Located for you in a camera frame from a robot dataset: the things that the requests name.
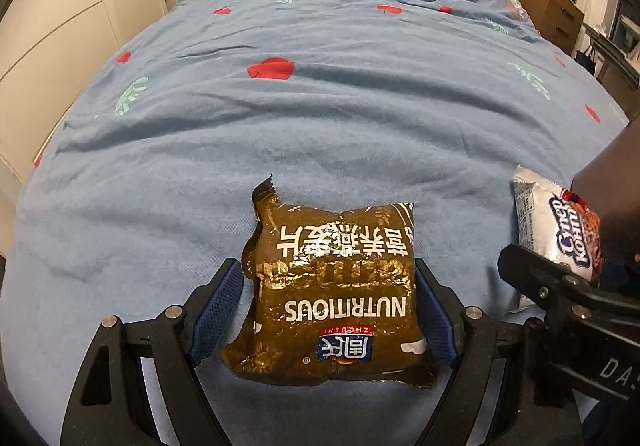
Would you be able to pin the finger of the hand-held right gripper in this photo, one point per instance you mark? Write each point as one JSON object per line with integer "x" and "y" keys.
{"x": 620, "y": 276}
{"x": 540, "y": 281}

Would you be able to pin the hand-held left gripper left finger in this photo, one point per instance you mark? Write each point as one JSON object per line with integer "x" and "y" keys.
{"x": 220, "y": 306}

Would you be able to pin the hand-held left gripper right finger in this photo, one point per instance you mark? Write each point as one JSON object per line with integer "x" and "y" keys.
{"x": 440, "y": 321}

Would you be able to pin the white and brown snack packet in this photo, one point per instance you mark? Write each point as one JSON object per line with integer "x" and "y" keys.
{"x": 545, "y": 226}

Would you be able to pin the brown foil snack packet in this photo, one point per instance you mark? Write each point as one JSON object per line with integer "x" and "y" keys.
{"x": 340, "y": 276}

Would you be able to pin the person's right forearm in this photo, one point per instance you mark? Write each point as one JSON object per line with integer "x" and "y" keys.
{"x": 615, "y": 426}

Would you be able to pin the black electric kettle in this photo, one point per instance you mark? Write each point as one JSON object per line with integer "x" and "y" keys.
{"x": 620, "y": 186}

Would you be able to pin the desk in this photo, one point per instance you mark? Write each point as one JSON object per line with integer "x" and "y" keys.
{"x": 620, "y": 61}

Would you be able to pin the dark shopping bag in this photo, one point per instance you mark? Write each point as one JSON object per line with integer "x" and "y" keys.
{"x": 590, "y": 59}

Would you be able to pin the wooden dresser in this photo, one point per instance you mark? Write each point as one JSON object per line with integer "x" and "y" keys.
{"x": 550, "y": 16}

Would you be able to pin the white wardrobe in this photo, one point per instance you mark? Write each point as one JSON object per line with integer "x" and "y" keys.
{"x": 75, "y": 1}

